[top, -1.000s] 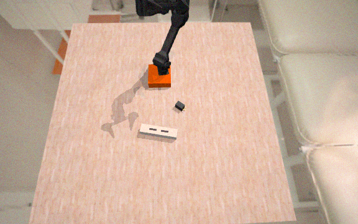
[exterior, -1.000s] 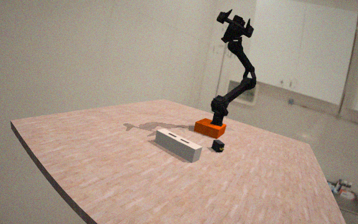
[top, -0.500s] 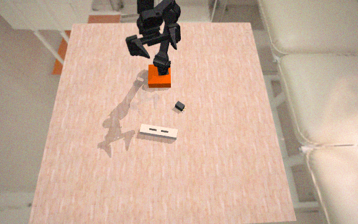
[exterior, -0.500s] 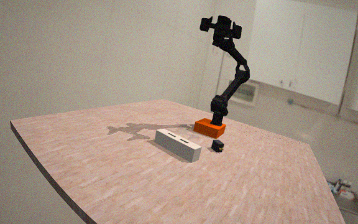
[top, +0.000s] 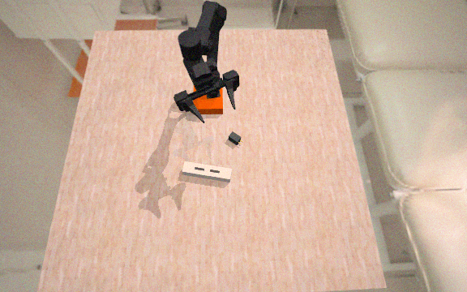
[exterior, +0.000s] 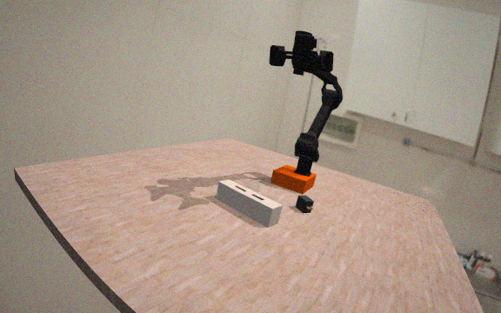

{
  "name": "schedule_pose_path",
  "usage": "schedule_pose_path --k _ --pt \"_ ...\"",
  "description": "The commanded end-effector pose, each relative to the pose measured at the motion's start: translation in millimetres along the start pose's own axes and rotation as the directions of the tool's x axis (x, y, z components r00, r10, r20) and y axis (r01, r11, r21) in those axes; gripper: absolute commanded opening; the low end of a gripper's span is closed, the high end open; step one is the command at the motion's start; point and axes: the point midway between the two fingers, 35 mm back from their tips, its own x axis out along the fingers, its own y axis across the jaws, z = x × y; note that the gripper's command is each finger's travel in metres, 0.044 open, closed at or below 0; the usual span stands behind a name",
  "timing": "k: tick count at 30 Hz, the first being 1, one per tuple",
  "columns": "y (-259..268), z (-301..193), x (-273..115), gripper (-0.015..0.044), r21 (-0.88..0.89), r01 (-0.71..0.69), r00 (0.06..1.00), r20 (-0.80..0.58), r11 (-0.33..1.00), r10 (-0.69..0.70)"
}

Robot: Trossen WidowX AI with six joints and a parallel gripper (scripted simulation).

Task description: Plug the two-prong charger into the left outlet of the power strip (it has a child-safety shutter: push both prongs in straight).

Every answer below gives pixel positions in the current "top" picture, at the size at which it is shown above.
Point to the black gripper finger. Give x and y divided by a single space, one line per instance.
188 105
231 86

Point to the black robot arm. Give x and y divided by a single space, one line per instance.
203 40

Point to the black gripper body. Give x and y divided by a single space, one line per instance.
204 87

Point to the black two-prong plug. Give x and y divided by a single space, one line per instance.
233 137

